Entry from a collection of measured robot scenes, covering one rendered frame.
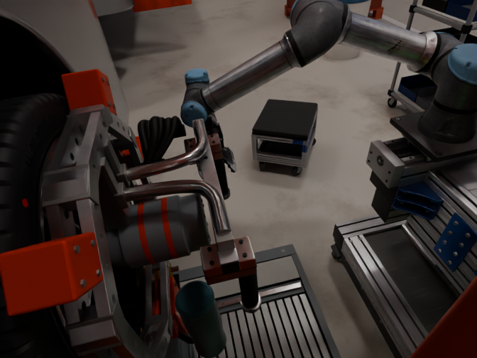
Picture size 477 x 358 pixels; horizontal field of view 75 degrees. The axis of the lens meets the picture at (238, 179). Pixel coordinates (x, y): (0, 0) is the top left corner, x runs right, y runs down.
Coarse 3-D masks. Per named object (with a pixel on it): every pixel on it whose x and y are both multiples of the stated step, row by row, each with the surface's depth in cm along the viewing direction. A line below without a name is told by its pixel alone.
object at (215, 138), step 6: (192, 138) 79; (210, 138) 78; (216, 138) 78; (186, 144) 77; (192, 144) 77; (210, 144) 76; (216, 144) 76; (186, 150) 75; (216, 150) 77; (216, 156) 78; (222, 156) 79; (198, 162) 78
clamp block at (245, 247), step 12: (240, 240) 54; (204, 252) 53; (216, 252) 53; (240, 252) 52; (252, 252) 52; (204, 264) 51; (216, 264) 51; (240, 264) 51; (252, 264) 52; (204, 276) 52; (216, 276) 52; (228, 276) 53; (240, 276) 54
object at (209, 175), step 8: (208, 144) 71; (208, 152) 69; (200, 160) 67; (208, 160) 67; (208, 168) 65; (208, 176) 63; (216, 176) 62; (216, 184) 61; (224, 256) 48; (232, 256) 48; (224, 264) 47; (232, 264) 48; (224, 272) 49; (232, 272) 49
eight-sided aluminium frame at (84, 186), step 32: (64, 128) 54; (96, 128) 53; (128, 128) 79; (64, 160) 48; (96, 160) 50; (64, 192) 43; (96, 192) 46; (64, 224) 44; (96, 224) 44; (96, 288) 43; (160, 288) 85; (96, 320) 42; (160, 320) 78; (96, 352) 45; (128, 352) 47; (160, 352) 64
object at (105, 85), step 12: (72, 72) 62; (84, 72) 62; (96, 72) 62; (72, 84) 62; (84, 84) 62; (96, 84) 62; (108, 84) 67; (72, 96) 62; (84, 96) 62; (96, 96) 62; (108, 96) 65; (72, 108) 62
